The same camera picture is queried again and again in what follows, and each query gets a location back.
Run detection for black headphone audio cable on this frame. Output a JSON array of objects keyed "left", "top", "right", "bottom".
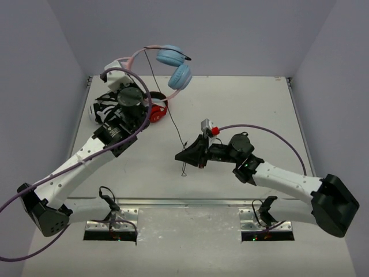
[{"left": 143, "top": 46, "right": 193, "bottom": 177}]

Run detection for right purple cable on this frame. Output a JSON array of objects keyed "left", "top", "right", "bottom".
[{"left": 218, "top": 123, "right": 309, "bottom": 175}]

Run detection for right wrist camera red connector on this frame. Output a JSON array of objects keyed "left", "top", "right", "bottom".
[{"left": 201, "top": 118, "right": 220, "bottom": 138}]

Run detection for red black headphones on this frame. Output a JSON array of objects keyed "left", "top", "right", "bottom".
[{"left": 149, "top": 91, "right": 168, "bottom": 123}]

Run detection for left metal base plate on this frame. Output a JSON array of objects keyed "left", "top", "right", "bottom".
[{"left": 85, "top": 206, "right": 140, "bottom": 232}]

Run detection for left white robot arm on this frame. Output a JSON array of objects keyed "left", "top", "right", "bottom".
[{"left": 17, "top": 83, "right": 150, "bottom": 237}]

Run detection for white black headphones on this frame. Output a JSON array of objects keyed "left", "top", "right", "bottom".
[{"left": 88, "top": 92, "right": 118, "bottom": 125}]

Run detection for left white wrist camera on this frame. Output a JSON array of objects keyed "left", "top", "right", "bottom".
[{"left": 100, "top": 70, "right": 134, "bottom": 91}]

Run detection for metal base plate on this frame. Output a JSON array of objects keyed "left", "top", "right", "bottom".
[
  {"left": 85, "top": 206, "right": 140, "bottom": 232},
  {"left": 238, "top": 207, "right": 292, "bottom": 233}
]

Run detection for aluminium rail table edge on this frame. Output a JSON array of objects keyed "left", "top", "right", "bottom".
[{"left": 66, "top": 197, "right": 306, "bottom": 209}]

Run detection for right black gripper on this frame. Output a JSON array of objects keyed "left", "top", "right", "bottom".
[{"left": 175, "top": 133, "right": 240, "bottom": 170}]

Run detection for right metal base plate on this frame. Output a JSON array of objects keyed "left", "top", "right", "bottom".
[{"left": 238, "top": 207, "right": 292, "bottom": 233}]

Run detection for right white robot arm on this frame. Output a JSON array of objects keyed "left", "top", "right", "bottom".
[{"left": 175, "top": 132, "right": 360, "bottom": 238}]

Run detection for pink blue cat-ear headphones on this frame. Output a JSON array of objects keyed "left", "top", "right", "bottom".
[{"left": 116, "top": 44, "right": 193, "bottom": 100}]

